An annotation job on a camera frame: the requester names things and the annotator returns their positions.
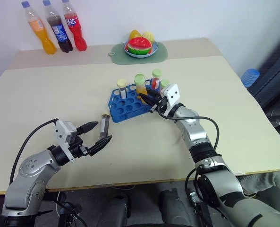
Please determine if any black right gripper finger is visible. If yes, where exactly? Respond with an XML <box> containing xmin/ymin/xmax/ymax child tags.
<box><xmin>139</xmin><ymin>93</ymin><xmax>158</xmax><ymax>107</ymax></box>
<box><xmin>146</xmin><ymin>88</ymin><xmax>163</xmax><ymax>100</ymax></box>

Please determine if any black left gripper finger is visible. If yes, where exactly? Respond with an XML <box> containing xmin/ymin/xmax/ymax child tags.
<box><xmin>76</xmin><ymin>121</ymin><xmax>99</xmax><ymax>136</ymax></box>
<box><xmin>87</xmin><ymin>134</ymin><xmax>113</xmax><ymax>157</ymax></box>

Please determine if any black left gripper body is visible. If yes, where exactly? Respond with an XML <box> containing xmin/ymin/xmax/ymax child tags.
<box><xmin>68</xmin><ymin>133</ymin><xmax>90</xmax><ymax>158</ymax></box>

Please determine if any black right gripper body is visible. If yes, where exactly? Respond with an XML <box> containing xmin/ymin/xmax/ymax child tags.
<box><xmin>149</xmin><ymin>96</ymin><xmax>169</xmax><ymax>114</ymax></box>

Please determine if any yellow liquid test tube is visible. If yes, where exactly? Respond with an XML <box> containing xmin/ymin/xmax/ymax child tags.
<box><xmin>133</xmin><ymin>73</ymin><xmax>148</xmax><ymax>105</ymax></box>

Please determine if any red liquid test tube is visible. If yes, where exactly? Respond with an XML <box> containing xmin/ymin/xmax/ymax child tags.
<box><xmin>151</xmin><ymin>68</ymin><xmax>163</xmax><ymax>91</ymax></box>

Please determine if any green capped test tube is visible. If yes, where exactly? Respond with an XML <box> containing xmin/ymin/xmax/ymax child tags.
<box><xmin>160</xmin><ymin>79</ymin><xmax>171</xmax><ymax>92</ymax></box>

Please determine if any dark filled test tube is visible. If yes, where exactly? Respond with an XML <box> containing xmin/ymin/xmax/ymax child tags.
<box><xmin>98</xmin><ymin>110</ymin><xmax>111</xmax><ymax>139</ymax></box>

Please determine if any blue test tube rack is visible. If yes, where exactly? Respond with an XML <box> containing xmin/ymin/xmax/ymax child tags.
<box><xmin>106</xmin><ymin>79</ymin><xmax>164</xmax><ymax>124</ymax></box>

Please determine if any pale yellow capped test tube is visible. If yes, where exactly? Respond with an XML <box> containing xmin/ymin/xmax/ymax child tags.
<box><xmin>116</xmin><ymin>78</ymin><xmax>128</xmax><ymax>100</ymax></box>

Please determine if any green silicone mat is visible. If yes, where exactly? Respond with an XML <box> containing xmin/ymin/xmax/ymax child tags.
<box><xmin>108</xmin><ymin>41</ymin><xmax>169</xmax><ymax>66</ymax></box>

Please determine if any light blue bowl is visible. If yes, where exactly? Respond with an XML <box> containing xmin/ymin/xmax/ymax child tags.
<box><xmin>123</xmin><ymin>40</ymin><xmax>159</xmax><ymax>58</ymax></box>

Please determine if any toy watermelon slice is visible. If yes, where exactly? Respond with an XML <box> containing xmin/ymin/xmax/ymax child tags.
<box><xmin>127</xmin><ymin>36</ymin><xmax>153</xmax><ymax>55</ymax></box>

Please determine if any pale yellow toy fruit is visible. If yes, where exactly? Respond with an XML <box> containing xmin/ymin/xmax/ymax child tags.
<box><xmin>142</xmin><ymin>31</ymin><xmax>156</xmax><ymax>44</ymax></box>

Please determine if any orange yellow toy fruit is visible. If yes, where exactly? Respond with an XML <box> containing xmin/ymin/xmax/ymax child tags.
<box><xmin>129</xmin><ymin>29</ymin><xmax>143</xmax><ymax>41</ymax></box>

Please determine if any dark rounded shape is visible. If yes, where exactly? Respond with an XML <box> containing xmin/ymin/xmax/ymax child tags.
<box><xmin>159</xmin><ymin>188</ymin><xmax>200</xmax><ymax>227</ymax></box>
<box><xmin>99</xmin><ymin>193</ymin><xmax>131</xmax><ymax>227</ymax></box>

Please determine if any blue ribbed cup stack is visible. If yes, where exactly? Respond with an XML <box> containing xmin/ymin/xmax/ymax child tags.
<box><xmin>241</xmin><ymin>68</ymin><xmax>261</xmax><ymax>89</ymax></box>

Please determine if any dark cola bottle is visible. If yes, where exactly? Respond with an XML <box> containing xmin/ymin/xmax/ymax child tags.
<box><xmin>42</xmin><ymin>0</ymin><xmax>74</xmax><ymax>53</ymax></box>

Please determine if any red soda bottle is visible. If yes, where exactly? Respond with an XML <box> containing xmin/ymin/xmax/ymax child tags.
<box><xmin>61</xmin><ymin>0</ymin><xmax>88</xmax><ymax>52</ymax></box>

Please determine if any orange soda bottle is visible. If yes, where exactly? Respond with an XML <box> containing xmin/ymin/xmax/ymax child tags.
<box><xmin>21</xmin><ymin>0</ymin><xmax>58</xmax><ymax>55</ymax></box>

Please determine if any black mesh chair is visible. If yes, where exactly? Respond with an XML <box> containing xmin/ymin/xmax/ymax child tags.
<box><xmin>246</xmin><ymin>28</ymin><xmax>280</xmax><ymax>145</ymax></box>

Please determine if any grey fabric piece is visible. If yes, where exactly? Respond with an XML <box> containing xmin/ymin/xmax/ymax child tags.
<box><xmin>236</xmin><ymin>168</ymin><xmax>280</xmax><ymax>196</ymax></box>

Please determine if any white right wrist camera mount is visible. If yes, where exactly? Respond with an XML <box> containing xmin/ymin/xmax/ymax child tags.
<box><xmin>161</xmin><ymin>83</ymin><xmax>182</xmax><ymax>114</ymax></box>

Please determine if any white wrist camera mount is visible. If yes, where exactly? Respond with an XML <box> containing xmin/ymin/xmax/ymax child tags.
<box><xmin>161</xmin><ymin>83</ymin><xmax>182</xmax><ymax>114</ymax></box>
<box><xmin>54</xmin><ymin>120</ymin><xmax>77</xmax><ymax>164</ymax></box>

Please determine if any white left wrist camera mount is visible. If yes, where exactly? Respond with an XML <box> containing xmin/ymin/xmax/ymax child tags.
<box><xmin>54</xmin><ymin>120</ymin><xmax>77</xmax><ymax>164</ymax></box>

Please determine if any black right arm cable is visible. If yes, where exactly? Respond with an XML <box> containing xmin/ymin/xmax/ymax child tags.
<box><xmin>157</xmin><ymin>110</ymin><xmax>221</xmax><ymax>215</ymax></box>

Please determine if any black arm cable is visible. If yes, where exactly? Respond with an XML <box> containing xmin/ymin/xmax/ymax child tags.
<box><xmin>157</xmin><ymin>110</ymin><xmax>221</xmax><ymax>215</ymax></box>
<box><xmin>9</xmin><ymin>119</ymin><xmax>59</xmax><ymax>186</ymax></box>

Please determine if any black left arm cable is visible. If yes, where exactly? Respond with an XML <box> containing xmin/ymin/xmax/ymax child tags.
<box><xmin>9</xmin><ymin>119</ymin><xmax>59</xmax><ymax>186</ymax></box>

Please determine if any black cable tangle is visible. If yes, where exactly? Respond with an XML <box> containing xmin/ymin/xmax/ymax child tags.
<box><xmin>39</xmin><ymin>191</ymin><xmax>89</xmax><ymax>227</ymax></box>

